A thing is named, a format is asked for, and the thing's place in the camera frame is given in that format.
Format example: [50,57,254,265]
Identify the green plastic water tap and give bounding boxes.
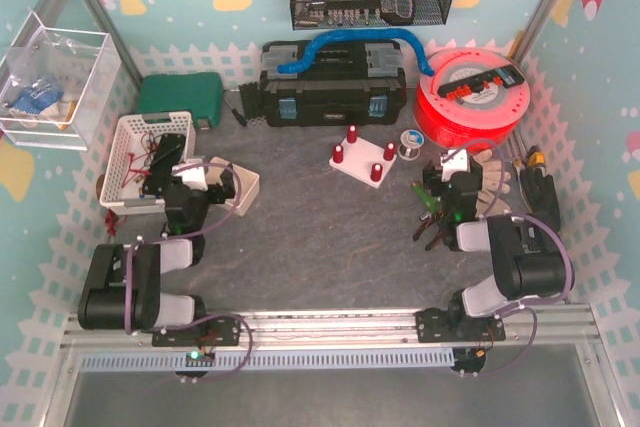
[412,181,441,214]

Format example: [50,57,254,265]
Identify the clear acrylic wall box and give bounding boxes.
[1,13,121,151]

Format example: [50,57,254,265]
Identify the white perforated plastic basket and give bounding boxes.
[99,111,196,216]

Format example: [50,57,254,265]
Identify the white cotton work glove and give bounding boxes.
[472,149,511,194]

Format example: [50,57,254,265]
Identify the yellow black screwdriver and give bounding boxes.
[513,146,545,170]

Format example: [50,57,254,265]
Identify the black plastic toolbox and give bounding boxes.
[258,40,407,127]

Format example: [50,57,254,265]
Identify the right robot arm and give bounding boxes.
[415,145,574,344]

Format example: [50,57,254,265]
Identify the orange black pliers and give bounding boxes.
[412,210,458,252]

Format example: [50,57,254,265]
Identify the grey slotted cable duct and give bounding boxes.
[78,347,455,373]

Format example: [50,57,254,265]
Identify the black yellow work glove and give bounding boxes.
[519,167,561,234]

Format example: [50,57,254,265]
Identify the blue white glove in box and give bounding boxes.
[10,82,63,116]

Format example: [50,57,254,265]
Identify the aluminium linear rail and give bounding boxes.
[61,304,601,351]

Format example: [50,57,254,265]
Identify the black battery holder box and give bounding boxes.
[141,133,186,198]

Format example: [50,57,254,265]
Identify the white tray with springs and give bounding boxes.
[206,157,260,217]

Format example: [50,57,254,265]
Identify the green plastic tool case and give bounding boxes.
[135,72,224,128]

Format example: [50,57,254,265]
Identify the white peg base plate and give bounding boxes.
[328,137,397,188]

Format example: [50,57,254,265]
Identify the red filament spool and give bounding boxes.
[413,47,531,153]

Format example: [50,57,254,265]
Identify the blue corrugated hose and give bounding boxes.
[277,29,437,78]

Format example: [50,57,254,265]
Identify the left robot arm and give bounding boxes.
[77,163,242,334]

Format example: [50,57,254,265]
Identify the solder wire spool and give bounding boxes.
[397,129,425,161]

